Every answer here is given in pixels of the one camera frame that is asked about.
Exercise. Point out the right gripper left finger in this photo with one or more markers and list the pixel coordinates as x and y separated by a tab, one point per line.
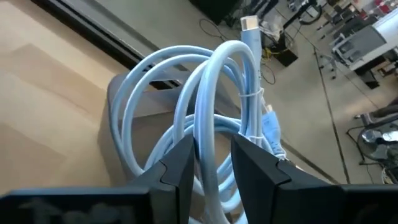
168	193

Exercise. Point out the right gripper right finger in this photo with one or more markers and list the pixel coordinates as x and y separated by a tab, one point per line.
264	193

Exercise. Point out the grey translucent plastic bin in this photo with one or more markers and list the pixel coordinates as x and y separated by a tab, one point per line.
155	105

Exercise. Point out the black chair base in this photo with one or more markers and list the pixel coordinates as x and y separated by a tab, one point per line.
376	146

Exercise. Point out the grey and white desk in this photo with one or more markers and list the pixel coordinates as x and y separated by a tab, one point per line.
363	43

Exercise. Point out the black aluminium table frame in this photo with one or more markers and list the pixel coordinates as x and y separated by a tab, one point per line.
102	34

